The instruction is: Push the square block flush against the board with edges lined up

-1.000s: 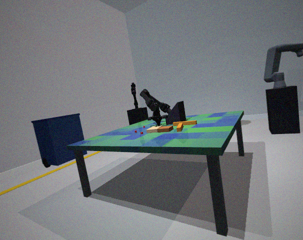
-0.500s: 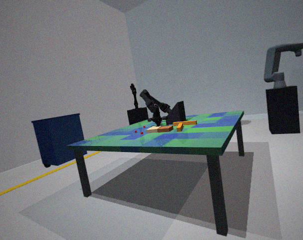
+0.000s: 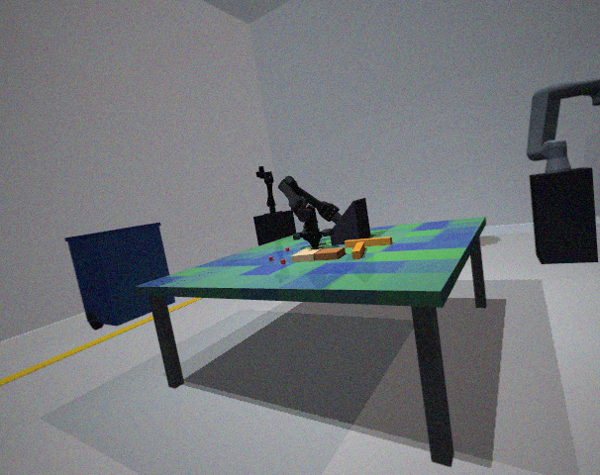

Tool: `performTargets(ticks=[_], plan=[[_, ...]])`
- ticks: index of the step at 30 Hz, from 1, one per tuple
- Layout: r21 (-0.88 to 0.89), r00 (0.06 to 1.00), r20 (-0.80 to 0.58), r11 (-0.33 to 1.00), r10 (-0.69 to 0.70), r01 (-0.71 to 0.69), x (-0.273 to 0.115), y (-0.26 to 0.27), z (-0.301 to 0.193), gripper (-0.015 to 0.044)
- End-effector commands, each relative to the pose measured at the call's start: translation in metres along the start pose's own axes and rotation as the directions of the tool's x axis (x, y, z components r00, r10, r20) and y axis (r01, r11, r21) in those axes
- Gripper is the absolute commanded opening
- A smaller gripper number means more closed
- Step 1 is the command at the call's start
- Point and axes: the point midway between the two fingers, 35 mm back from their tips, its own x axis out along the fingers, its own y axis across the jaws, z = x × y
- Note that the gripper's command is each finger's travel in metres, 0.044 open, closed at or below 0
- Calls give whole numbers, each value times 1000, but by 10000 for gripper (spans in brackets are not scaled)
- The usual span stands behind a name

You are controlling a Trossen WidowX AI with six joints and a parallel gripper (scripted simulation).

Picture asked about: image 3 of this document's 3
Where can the orange board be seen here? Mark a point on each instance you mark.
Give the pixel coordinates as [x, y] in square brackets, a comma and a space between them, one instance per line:
[369, 241]
[358, 250]

